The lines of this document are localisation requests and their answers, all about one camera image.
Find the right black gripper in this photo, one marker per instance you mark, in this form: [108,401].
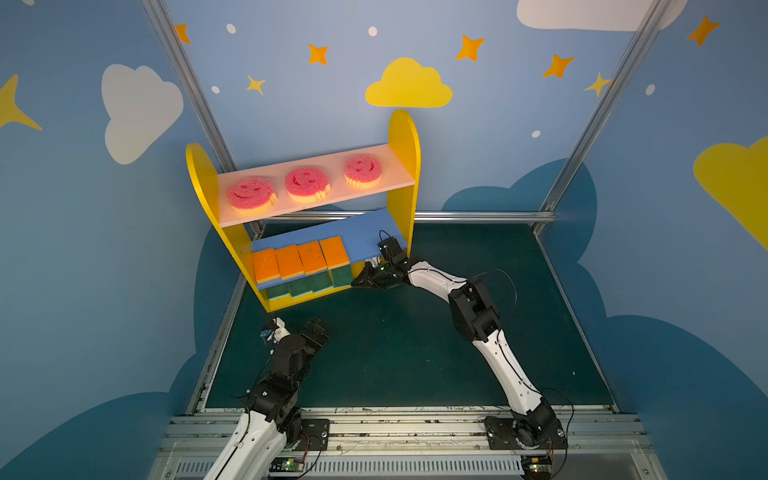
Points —
[380,275]

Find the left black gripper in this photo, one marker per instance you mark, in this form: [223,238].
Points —
[315,330]

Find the green sponge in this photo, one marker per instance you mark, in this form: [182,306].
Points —
[300,288]
[342,276]
[321,282]
[278,292]

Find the orange sponge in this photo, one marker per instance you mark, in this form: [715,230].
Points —
[265,266]
[312,258]
[289,262]
[334,252]

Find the pink smiley sponge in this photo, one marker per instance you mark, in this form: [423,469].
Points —
[363,171]
[251,196]
[307,184]

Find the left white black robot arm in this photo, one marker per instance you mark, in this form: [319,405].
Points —
[272,420]

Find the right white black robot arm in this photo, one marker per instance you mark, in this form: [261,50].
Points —
[476,319]

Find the yellow shelf with pink and blue boards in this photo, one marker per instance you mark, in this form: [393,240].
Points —
[360,234]

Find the back aluminium floor bar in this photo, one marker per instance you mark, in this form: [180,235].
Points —
[471,217]

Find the left small circuit board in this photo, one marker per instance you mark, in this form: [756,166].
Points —
[287,466]

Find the small circuit board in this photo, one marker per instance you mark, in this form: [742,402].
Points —
[536,467]
[287,466]

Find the right small circuit board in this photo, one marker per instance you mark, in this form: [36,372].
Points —
[536,467]

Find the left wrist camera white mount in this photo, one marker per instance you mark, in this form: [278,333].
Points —
[274,330]

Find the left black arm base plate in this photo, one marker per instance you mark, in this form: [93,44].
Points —
[312,433]

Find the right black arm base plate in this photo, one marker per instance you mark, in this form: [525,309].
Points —
[510,435]

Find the left aluminium corner post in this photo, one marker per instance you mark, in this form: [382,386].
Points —
[162,22]

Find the aluminium corner post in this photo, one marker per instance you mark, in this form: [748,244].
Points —
[162,22]
[632,58]

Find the right aluminium corner post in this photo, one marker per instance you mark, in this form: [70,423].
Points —
[632,58]

